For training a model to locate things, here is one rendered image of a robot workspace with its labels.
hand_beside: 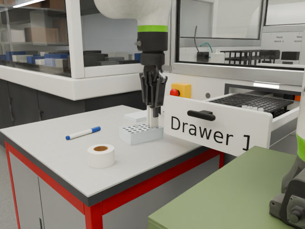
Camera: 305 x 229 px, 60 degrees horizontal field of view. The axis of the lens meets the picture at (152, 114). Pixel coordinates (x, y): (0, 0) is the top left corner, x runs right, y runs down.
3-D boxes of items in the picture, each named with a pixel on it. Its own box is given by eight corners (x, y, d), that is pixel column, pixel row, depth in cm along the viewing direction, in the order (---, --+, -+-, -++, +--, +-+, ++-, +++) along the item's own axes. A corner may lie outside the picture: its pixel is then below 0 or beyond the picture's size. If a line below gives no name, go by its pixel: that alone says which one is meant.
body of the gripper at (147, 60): (135, 52, 82) (135, 81, 85) (149, 52, 75) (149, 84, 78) (155, 51, 86) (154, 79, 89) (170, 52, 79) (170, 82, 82)
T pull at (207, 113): (213, 121, 59) (213, 116, 58) (186, 115, 64) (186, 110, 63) (221, 118, 61) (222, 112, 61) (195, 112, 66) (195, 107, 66)
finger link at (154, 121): (157, 105, 86) (158, 106, 85) (157, 126, 87) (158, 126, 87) (149, 106, 84) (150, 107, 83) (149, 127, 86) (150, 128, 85)
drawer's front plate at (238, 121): (263, 165, 56) (269, 115, 53) (163, 133, 76) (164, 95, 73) (267, 162, 57) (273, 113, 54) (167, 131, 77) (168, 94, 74)
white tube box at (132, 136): (130, 145, 82) (130, 133, 81) (118, 137, 89) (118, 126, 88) (163, 137, 89) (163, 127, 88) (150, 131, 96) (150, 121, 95)
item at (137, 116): (135, 122, 106) (135, 118, 106) (123, 118, 113) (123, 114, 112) (159, 116, 114) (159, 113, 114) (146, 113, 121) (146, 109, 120)
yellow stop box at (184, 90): (183, 103, 104) (183, 85, 102) (169, 101, 109) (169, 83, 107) (190, 101, 107) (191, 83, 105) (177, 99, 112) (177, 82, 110)
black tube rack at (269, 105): (258, 139, 66) (261, 114, 64) (200, 124, 78) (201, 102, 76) (290, 121, 81) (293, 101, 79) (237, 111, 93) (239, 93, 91)
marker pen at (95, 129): (68, 141, 86) (67, 136, 86) (65, 140, 87) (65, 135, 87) (100, 130, 96) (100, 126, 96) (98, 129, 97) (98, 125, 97)
